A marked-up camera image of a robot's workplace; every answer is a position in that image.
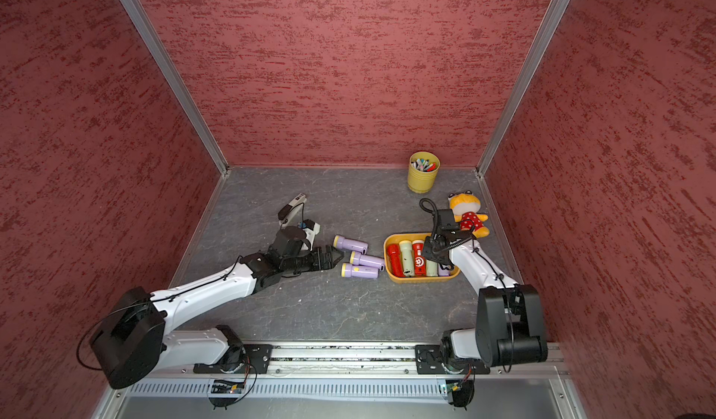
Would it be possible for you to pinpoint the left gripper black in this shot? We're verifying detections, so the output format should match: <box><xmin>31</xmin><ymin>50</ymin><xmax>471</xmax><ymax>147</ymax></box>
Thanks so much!
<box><xmin>282</xmin><ymin>246</ymin><xmax>345</xmax><ymax>275</ymax></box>

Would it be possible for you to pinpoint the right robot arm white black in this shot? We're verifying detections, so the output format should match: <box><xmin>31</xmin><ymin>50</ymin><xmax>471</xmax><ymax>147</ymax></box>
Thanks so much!
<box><xmin>424</xmin><ymin>234</ymin><xmax>548</xmax><ymax>374</ymax></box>

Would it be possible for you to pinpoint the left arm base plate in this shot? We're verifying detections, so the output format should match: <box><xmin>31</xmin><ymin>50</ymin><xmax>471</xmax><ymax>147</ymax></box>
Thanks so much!
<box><xmin>193</xmin><ymin>344</ymin><xmax>274</xmax><ymax>376</ymax></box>

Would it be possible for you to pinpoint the yellow-green pen cup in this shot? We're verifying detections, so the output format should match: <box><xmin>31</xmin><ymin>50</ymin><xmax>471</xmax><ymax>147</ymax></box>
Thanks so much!
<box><xmin>408</xmin><ymin>151</ymin><xmax>441</xmax><ymax>194</ymax></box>

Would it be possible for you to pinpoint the purple flashlight top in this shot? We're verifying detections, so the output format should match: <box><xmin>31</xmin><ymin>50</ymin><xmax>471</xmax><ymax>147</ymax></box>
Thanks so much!
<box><xmin>333</xmin><ymin>234</ymin><xmax>368</xmax><ymax>254</ymax></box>

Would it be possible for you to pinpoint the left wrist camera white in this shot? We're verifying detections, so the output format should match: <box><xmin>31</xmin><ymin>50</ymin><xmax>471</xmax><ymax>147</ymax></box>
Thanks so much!
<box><xmin>301</xmin><ymin>219</ymin><xmax>321</xmax><ymax>251</ymax></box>

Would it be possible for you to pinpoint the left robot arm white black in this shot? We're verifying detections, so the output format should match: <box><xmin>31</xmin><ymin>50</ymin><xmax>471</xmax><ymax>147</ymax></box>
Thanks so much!
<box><xmin>89</xmin><ymin>226</ymin><xmax>345</xmax><ymax>389</ymax></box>

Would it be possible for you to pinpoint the grey white stapler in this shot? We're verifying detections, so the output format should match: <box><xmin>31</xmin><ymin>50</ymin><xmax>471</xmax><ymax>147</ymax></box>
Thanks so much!
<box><xmin>278</xmin><ymin>193</ymin><xmax>307</xmax><ymax>226</ymax></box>

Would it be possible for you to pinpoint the orange plush toy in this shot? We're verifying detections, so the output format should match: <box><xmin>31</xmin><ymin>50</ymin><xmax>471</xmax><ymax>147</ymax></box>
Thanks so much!
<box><xmin>447</xmin><ymin>191</ymin><xmax>490</xmax><ymax>239</ymax></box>

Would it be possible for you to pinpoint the yellow plastic storage tray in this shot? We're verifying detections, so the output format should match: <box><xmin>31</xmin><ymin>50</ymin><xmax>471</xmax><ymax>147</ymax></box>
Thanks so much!
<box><xmin>383</xmin><ymin>232</ymin><xmax>462</xmax><ymax>284</ymax></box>

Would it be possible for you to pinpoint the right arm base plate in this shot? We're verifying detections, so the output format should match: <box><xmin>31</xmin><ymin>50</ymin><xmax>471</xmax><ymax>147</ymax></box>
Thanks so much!
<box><xmin>415</xmin><ymin>344</ymin><xmax>490</xmax><ymax>377</ymax></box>

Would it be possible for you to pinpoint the green flashlight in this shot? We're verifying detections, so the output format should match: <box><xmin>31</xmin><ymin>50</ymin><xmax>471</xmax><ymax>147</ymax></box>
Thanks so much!
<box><xmin>425</xmin><ymin>260</ymin><xmax>438</xmax><ymax>277</ymax></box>
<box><xmin>398</xmin><ymin>240</ymin><xmax>415</xmax><ymax>277</ymax></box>

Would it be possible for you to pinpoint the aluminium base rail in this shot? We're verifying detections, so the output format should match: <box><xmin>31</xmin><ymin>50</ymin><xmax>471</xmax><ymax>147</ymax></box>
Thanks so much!
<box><xmin>94</xmin><ymin>342</ymin><xmax>586</xmax><ymax>418</ymax></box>

